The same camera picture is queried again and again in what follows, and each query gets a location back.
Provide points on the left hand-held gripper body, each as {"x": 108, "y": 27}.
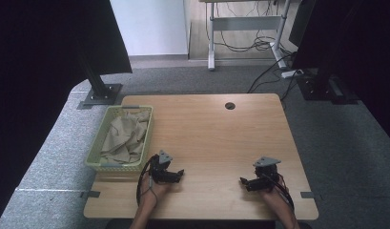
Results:
{"x": 159, "y": 168}

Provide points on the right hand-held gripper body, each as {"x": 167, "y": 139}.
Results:
{"x": 267, "y": 173}

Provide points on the beige shorts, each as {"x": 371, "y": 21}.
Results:
{"x": 126, "y": 140}

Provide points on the green plastic basket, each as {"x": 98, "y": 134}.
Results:
{"x": 95, "y": 149}

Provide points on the person's left hand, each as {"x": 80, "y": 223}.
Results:
{"x": 153, "y": 192}

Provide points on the person's right hand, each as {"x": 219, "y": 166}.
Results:
{"x": 278, "y": 197}

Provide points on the grey tape strip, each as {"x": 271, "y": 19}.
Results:
{"x": 91, "y": 194}
{"x": 307, "y": 195}

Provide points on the black metal stand with base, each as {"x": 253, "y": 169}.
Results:
{"x": 323, "y": 87}
{"x": 98, "y": 92}

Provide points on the white power strip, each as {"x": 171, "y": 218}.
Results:
{"x": 291, "y": 73}

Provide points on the black curtain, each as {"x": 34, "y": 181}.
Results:
{"x": 358, "y": 41}
{"x": 33, "y": 79}

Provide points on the white desk frame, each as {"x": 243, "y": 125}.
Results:
{"x": 246, "y": 23}

